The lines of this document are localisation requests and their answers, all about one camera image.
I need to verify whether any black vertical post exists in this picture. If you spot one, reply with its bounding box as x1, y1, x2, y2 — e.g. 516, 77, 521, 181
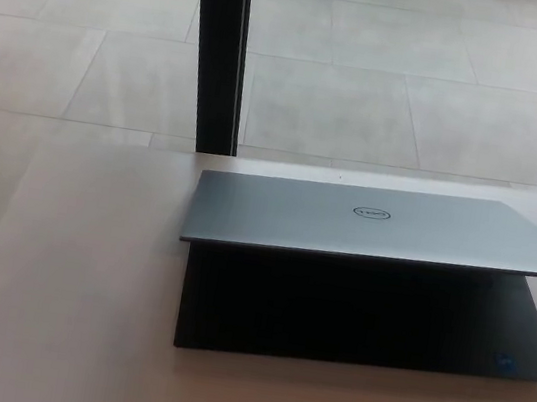
171, 0, 261, 160

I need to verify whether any silver Dell laptop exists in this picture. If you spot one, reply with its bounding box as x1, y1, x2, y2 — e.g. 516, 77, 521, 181
162, 154, 537, 402

